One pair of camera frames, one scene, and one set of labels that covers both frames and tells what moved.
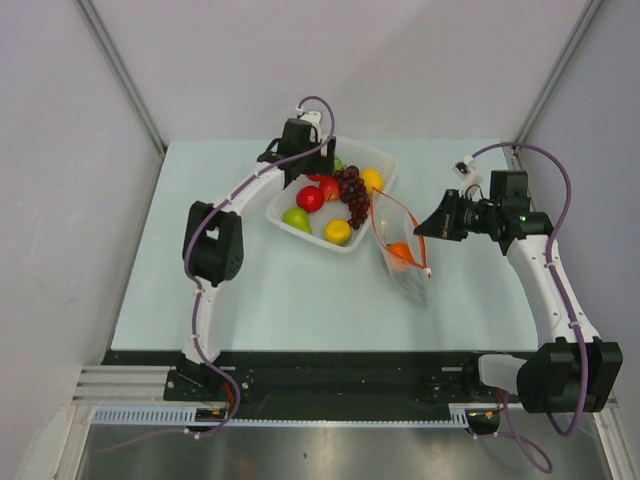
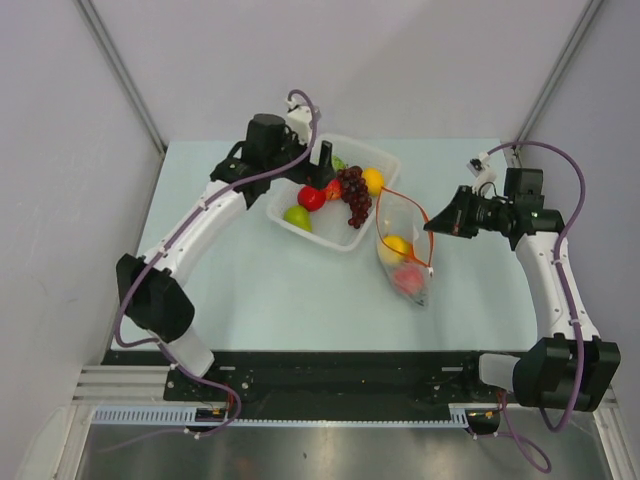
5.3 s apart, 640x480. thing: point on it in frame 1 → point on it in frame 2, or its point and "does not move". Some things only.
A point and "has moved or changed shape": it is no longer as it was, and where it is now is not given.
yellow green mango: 338,232 → 394,249
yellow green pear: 298,218 does not move
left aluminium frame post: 120,70 does not move
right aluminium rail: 513,163 does not move
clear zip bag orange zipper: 401,245 has moved or changed shape
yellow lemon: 372,178 does not move
